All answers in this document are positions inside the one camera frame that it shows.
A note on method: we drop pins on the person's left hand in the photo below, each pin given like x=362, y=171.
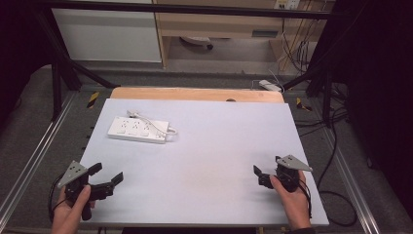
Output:
x=69, y=216

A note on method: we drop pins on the small white power strip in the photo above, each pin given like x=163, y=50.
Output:
x=270, y=85

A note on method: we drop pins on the white chair base with caster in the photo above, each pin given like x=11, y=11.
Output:
x=197, y=40

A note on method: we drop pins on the white wall socket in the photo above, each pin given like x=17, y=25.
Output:
x=287, y=4

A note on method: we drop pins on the black metal frame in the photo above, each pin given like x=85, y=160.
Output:
x=195, y=10

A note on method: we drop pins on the wooden table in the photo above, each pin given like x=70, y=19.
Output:
x=195, y=94

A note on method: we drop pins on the person's right hand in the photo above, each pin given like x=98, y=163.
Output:
x=293, y=204

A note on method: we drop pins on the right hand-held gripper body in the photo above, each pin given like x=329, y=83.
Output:
x=292, y=162

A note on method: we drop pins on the yellow black striped tape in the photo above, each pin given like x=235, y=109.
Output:
x=92, y=99
x=302, y=104

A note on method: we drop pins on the white cabinet panel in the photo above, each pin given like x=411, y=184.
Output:
x=107, y=35

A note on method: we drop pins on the aluminium rail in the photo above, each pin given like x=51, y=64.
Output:
x=354, y=188
x=34, y=154

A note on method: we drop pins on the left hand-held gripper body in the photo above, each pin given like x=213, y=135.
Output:
x=73, y=174

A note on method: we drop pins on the white power strip with switches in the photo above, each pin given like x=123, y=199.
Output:
x=136, y=130

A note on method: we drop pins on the light wooden desk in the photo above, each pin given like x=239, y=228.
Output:
x=220, y=27

